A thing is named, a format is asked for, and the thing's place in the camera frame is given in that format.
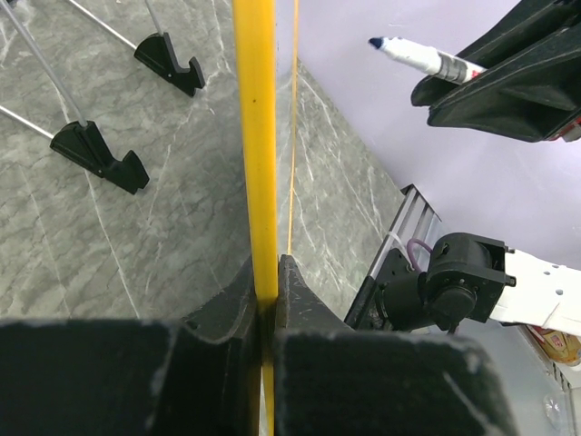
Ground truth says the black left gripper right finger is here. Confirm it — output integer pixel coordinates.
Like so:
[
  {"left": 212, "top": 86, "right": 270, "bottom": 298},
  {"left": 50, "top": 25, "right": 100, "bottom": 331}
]
[{"left": 272, "top": 255, "right": 517, "bottom": 435}]

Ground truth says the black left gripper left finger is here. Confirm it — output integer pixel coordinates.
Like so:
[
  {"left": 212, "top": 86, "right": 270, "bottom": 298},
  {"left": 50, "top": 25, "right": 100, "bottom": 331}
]
[{"left": 1, "top": 262, "right": 261, "bottom": 435}]

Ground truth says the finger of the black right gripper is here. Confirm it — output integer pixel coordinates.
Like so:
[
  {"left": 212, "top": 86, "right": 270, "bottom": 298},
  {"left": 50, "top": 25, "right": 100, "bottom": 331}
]
[
  {"left": 410, "top": 0, "right": 581, "bottom": 108},
  {"left": 428, "top": 25, "right": 580, "bottom": 143}
]

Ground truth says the white whiteboard marker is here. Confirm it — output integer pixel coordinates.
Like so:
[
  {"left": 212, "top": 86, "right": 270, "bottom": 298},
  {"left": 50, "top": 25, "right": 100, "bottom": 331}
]
[{"left": 369, "top": 37, "right": 487, "bottom": 85}]

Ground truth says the yellow framed whiteboard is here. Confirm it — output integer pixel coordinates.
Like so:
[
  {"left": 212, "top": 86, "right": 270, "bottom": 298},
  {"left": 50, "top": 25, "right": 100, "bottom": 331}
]
[{"left": 232, "top": 1, "right": 279, "bottom": 435}]

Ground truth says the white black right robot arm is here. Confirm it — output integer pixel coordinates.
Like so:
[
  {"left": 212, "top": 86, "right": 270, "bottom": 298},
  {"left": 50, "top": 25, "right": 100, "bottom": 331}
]
[{"left": 369, "top": 1, "right": 580, "bottom": 335}]

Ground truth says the black whiteboard foot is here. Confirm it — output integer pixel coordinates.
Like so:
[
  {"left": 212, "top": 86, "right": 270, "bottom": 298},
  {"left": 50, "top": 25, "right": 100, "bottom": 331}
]
[
  {"left": 50, "top": 121, "right": 150, "bottom": 194},
  {"left": 133, "top": 33, "right": 205, "bottom": 97}
]

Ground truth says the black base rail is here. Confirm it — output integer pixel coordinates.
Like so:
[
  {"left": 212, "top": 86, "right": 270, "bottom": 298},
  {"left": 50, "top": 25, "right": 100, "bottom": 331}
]
[{"left": 344, "top": 247, "right": 437, "bottom": 335}]

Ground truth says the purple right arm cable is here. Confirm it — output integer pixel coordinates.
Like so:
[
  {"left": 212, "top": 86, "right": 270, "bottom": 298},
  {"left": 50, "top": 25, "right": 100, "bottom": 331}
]
[{"left": 406, "top": 239, "right": 432, "bottom": 269}]

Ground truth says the aluminium frame rail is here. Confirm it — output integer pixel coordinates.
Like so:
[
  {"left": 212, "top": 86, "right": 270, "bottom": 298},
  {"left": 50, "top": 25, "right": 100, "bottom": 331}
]
[{"left": 368, "top": 184, "right": 445, "bottom": 279}]

